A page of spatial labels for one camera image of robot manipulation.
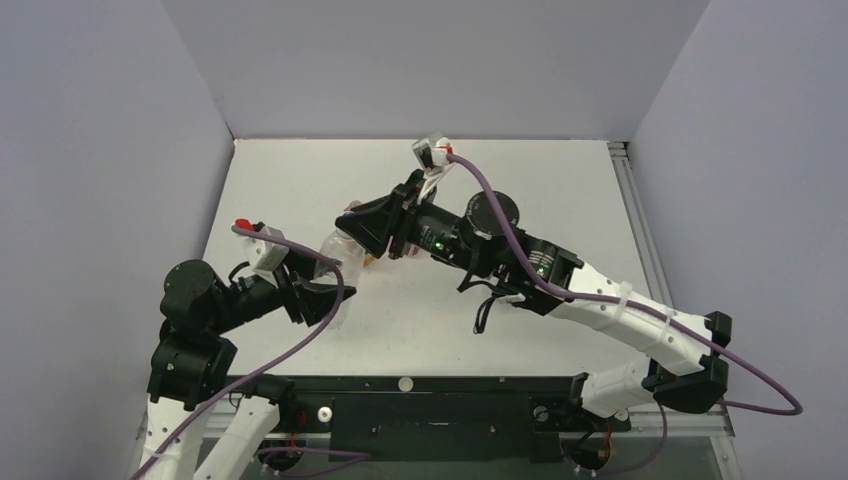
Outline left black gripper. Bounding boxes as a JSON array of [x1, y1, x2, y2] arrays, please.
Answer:
[[211, 240, 356, 331]]

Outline orange blue label bottle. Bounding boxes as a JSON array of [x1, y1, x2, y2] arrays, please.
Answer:
[[344, 200, 376, 268]]

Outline clear bottle blue cap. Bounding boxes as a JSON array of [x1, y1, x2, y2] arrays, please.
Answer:
[[312, 229, 366, 287]]

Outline white bottle cap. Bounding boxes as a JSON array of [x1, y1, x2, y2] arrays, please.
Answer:
[[397, 377, 414, 392]]

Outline gold red label bottle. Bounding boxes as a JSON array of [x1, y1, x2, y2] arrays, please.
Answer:
[[403, 243, 428, 260]]

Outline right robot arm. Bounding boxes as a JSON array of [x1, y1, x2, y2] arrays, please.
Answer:
[[335, 170, 732, 427]]

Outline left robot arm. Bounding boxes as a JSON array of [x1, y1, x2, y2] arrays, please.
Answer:
[[132, 219, 356, 479]]

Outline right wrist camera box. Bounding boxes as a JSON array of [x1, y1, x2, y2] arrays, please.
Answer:
[[412, 132, 453, 205]]

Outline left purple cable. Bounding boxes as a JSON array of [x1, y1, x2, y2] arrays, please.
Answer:
[[129, 225, 372, 480]]

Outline purple cable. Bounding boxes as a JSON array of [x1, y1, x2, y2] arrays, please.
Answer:
[[129, 225, 372, 480], [447, 153, 804, 479]]

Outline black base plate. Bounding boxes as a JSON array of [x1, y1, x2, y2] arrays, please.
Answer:
[[218, 374, 631, 464]]

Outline aluminium rail frame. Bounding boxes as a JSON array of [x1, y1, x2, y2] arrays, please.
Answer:
[[135, 140, 743, 480]]

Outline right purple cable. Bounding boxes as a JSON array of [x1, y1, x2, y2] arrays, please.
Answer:
[[447, 153, 804, 479]]

